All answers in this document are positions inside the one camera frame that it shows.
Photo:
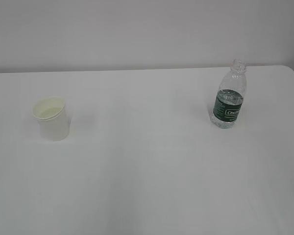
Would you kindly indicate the white paper cup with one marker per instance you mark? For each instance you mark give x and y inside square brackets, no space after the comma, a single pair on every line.
[51,115]

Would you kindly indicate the clear water bottle green label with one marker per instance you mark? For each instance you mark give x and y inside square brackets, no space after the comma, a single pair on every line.
[230,96]

